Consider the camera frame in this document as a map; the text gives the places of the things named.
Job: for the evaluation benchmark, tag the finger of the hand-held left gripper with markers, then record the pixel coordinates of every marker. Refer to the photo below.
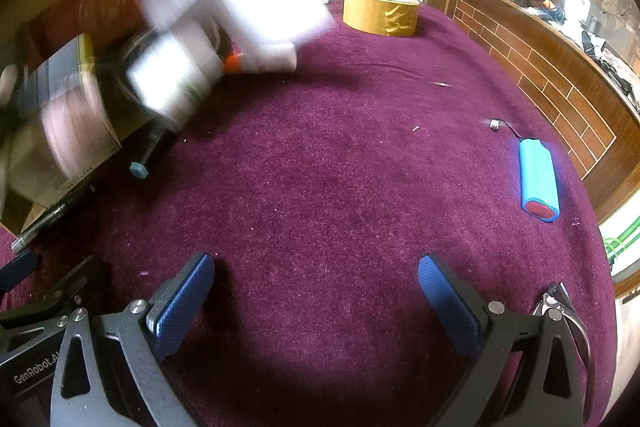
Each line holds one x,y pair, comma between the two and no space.
20,268
70,283

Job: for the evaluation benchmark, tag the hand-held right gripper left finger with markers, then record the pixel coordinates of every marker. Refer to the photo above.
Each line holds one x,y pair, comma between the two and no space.
182,307

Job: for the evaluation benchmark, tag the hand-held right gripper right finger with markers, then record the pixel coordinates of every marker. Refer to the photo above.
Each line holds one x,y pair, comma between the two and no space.
450,307

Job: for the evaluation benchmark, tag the black marker grey end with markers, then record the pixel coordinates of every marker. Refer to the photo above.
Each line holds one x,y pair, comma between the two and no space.
50,218

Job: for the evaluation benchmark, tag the black marker teal cap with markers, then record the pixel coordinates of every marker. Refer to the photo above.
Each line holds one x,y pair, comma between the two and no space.
146,152

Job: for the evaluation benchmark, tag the brown cardboard box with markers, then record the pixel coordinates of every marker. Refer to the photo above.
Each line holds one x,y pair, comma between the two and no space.
107,127

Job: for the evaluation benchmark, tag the white medicine bottle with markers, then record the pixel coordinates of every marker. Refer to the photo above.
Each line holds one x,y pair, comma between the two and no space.
170,82

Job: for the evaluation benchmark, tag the white plastic tube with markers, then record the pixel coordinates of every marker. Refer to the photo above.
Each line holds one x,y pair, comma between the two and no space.
265,22

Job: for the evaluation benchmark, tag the blue battery pack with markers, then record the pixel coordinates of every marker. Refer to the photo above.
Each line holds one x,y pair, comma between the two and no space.
537,177

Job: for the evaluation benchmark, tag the maroon table cloth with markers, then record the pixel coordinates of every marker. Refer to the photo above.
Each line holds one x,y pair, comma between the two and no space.
325,187

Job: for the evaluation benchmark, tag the green metal rack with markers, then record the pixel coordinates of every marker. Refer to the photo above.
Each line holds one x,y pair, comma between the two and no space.
622,239

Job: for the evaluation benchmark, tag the wooden counter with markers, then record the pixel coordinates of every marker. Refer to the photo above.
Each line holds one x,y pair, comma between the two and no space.
550,72

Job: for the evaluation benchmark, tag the yellow tape roll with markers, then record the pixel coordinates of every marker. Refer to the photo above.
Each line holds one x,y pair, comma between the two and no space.
380,12

